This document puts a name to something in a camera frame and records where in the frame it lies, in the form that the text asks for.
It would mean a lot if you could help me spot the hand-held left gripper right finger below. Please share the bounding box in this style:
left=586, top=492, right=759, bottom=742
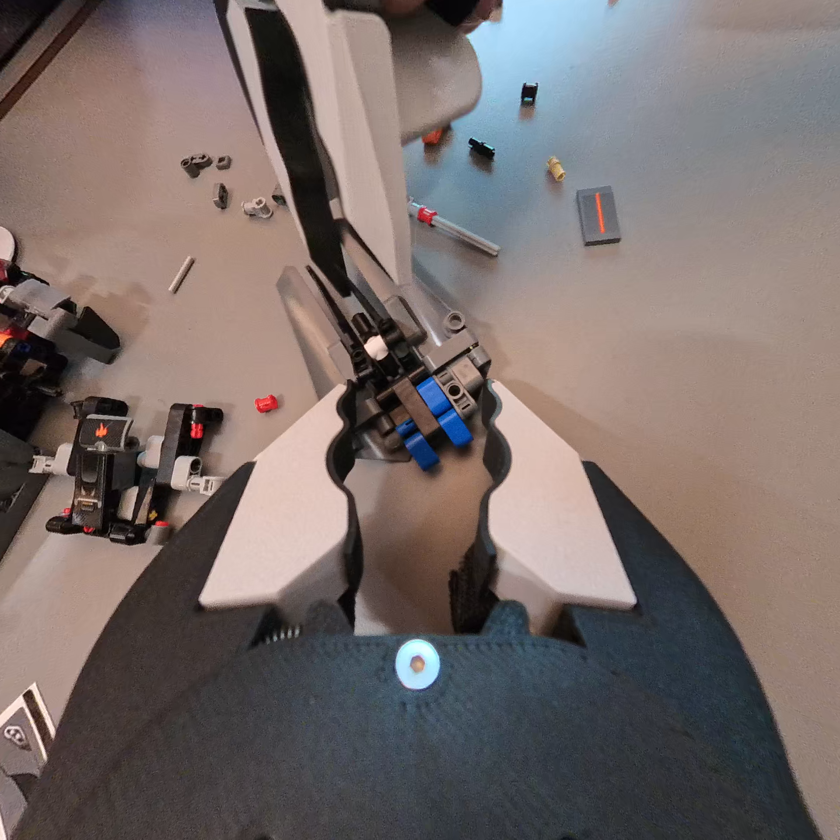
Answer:
left=449, top=379, right=637, bottom=634

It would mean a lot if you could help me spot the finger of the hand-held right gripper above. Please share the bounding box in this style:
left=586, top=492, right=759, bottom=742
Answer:
left=226, top=0, right=350, bottom=295
left=289, top=0, right=416, bottom=284

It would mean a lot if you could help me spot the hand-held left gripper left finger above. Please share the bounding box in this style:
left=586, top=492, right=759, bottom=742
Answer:
left=199, top=384, right=363, bottom=634

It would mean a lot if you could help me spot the metal axle with red bush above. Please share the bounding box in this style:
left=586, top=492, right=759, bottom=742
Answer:
left=407, top=197, right=501, bottom=257

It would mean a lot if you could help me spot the grey black lego subassembly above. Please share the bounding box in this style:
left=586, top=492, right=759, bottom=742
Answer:
left=276, top=262, right=493, bottom=473

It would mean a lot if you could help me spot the black grey lego module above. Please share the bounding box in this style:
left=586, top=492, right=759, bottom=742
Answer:
left=29, top=395, right=225, bottom=546

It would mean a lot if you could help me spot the black flat lego panel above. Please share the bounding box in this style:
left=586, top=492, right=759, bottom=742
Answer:
left=0, top=433, right=50, bottom=559

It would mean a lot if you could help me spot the partly built lego car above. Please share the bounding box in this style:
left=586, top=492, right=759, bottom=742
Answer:
left=0, top=226, right=122, bottom=434

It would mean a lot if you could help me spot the lego sticker sheet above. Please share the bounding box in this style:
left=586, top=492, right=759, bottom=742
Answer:
left=0, top=682, right=56, bottom=821

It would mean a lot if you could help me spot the dark tile with orange stripe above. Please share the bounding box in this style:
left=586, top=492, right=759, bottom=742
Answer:
left=576, top=185, right=623, bottom=248

